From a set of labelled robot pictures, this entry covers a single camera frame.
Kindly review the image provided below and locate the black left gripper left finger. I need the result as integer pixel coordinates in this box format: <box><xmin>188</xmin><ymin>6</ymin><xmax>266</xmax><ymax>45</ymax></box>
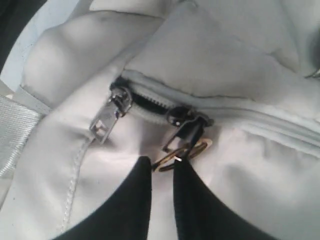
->
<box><xmin>58</xmin><ymin>156</ymin><xmax>152</xmax><ymax>240</ymax></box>

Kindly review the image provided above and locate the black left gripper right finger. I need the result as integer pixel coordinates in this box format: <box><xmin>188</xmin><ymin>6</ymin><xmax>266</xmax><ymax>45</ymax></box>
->
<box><xmin>173</xmin><ymin>160</ymin><xmax>273</xmax><ymax>240</ymax></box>

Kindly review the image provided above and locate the metal zipper pull ring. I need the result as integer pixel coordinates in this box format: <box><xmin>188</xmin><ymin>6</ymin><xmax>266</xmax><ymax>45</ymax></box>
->
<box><xmin>151</xmin><ymin>138</ymin><xmax>214</xmax><ymax>173</ymax></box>

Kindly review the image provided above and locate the cream fabric duffel bag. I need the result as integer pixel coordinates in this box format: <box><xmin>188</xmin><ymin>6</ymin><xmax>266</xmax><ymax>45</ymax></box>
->
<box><xmin>0</xmin><ymin>0</ymin><xmax>320</xmax><ymax>240</ymax></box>

